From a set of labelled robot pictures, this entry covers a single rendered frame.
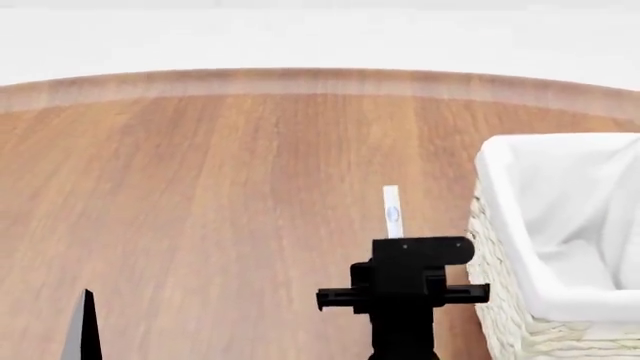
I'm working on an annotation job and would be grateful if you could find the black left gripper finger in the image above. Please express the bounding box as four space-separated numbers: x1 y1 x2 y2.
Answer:
59 288 104 360

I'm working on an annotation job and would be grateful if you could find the white cream cheese box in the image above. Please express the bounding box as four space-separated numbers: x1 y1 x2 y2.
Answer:
382 184 406 240

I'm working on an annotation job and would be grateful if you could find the cream woven basket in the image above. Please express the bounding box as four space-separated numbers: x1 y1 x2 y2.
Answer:
465 179 640 360

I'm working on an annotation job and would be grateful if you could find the wicker basket with white liner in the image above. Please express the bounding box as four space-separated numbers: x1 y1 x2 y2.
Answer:
473 132 640 324

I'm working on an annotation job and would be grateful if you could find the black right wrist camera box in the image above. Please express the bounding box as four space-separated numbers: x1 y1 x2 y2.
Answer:
371 235 476 267

